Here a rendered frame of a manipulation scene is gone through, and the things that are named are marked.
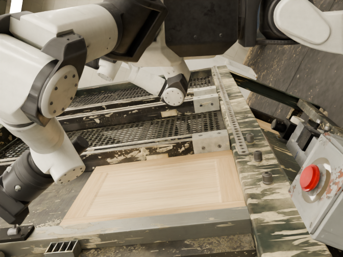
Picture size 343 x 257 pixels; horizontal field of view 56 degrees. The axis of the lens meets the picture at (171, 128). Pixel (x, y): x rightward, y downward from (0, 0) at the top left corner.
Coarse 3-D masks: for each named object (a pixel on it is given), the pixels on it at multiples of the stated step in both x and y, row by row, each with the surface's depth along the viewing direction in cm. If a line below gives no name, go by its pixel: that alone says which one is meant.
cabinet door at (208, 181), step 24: (96, 168) 115; (120, 168) 112; (144, 168) 109; (168, 168) 106; (192, 168) 103; (216, 168) 100; (96, 192) 99; (120, 192) 97; (144, 192) 94; (168, 192) 92; (192, 192) 90; (216, 192) 88; (240, 192) 85; (72, 216) 88; (96, 216) 86; (120, 216) 84; (144, 216) 82
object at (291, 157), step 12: (276, 120) 109; (288, 120) 110; (300, 120) 107; (264, 132) 112; (288, 132) 108; (300, 132) 94; (312, 132) 90; (324, 132) 89; (276, 144) 104; (288, 144) 105; (300, 144) 91; (312, 144) 85; (276, 156) 93; (288, 156) 97; (300, 156) 94; (288, 168) 88; (300, 168) 91; (288, 180) 80
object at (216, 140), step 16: (112, 144) 120; (128, 144) 118; (144, 144) 115; (160, 144) 113; (176, 144) 112; (192, 144) 112; (208, 144) 111; (224, 144) 111; (0, 160) 125; (96, 160) 117; (112, 160) 116; (128, 160) 116; (144, 160) 115
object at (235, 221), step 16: (240, 208) 75; (80, 224) 80; (96, 224) 79; (112, 224) 78; (128, 224) 77; (144, 224) 75; (160, 224) 74; (176, 224) 73; (192, 224) 72; (208, 224) 72; (224, 224) 72; (240, 224) 72; (32, 240) 77; (48, 240) 77; (64, 240) 76; (80, 240) 76; (96, 240) 76; (112, 240) 76; (128, 240) 75; (144, 240) 75; (160, 240) 75; (176, 240) 74
